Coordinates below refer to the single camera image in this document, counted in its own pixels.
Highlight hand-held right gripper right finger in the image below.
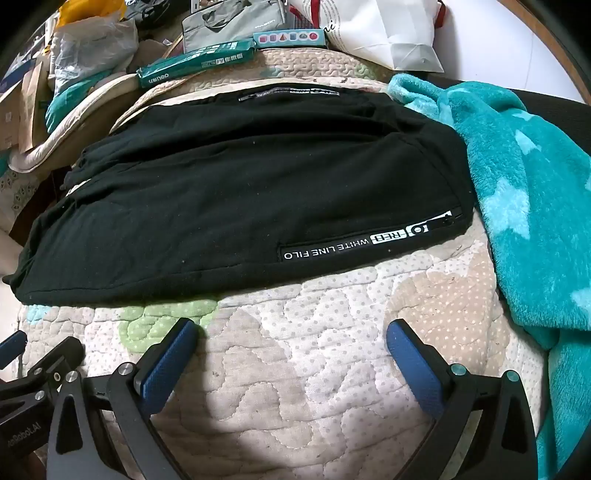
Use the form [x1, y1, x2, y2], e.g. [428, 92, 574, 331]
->
[386, 319, 539, 480]

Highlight cardboard box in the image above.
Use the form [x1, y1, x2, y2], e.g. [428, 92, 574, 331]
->
[0, 60, 51, 153]

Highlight white printed bag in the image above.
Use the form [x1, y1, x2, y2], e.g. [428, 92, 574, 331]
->
[286, 0, 345, 35]

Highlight box with coloured shapes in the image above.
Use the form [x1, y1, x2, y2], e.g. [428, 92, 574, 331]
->
[253, 28, 326, 49]

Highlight teal book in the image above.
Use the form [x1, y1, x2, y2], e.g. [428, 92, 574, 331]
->
[136, 39, 257, 89]

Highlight yellow bag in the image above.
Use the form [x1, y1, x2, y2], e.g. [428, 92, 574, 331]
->
[55, 0, 127, 28]

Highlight dark grey bag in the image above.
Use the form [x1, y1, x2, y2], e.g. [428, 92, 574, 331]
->
[124, 0, 185, 28]

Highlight black pants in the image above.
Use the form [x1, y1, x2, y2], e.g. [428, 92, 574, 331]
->
[9, 90, 476, 308]

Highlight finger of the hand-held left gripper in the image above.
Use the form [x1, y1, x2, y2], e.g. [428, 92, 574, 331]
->
[25, 336, 85, 398]
[0, 330, 27, 367]

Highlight white paper bag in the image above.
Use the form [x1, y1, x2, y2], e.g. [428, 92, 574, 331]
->
[323, 0, 445, 73]

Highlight round wooden frame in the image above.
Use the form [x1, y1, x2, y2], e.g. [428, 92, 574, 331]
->
[499, 0, 591, 104]

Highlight patterned bed sheet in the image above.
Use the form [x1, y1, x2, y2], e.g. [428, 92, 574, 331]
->
[0, 152, 42, 232]

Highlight grey laptop bag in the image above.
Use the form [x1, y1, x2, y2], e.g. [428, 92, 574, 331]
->
[181, 0, 289, 52]

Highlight quilted dotted bed cover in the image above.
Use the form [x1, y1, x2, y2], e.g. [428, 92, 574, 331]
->
[0, 46, 555, 480]

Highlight clear plastic bag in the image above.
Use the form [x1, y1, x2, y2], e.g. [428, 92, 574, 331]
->
[48, 16, 139, 93]

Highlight teal fleece blanket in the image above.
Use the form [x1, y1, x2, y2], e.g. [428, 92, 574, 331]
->
[387, 74, 591, 476]

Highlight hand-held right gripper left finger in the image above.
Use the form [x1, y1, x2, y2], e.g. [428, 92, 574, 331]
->
[46, 318, 200, 480]

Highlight beige quilted cushion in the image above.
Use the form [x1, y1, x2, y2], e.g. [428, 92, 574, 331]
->
[9, 74, 139, 174]

